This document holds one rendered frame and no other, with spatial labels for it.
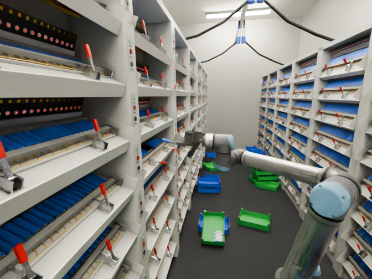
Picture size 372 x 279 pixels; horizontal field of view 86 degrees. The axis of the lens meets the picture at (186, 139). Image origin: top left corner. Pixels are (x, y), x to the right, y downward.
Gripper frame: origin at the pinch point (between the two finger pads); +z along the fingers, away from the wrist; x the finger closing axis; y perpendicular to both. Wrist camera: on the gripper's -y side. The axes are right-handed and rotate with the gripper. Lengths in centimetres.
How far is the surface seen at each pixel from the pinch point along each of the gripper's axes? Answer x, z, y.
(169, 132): -23.2, 6.9, 1.7
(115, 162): 46.6, 12.2, 2.1
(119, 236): 51, 10, -27
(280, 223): -80, -99, -99
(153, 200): 20.5, 5.1, -27.8
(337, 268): -22, -121, -94
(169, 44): -23, 7, 60
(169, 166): -22.8, 6.1, -24.7
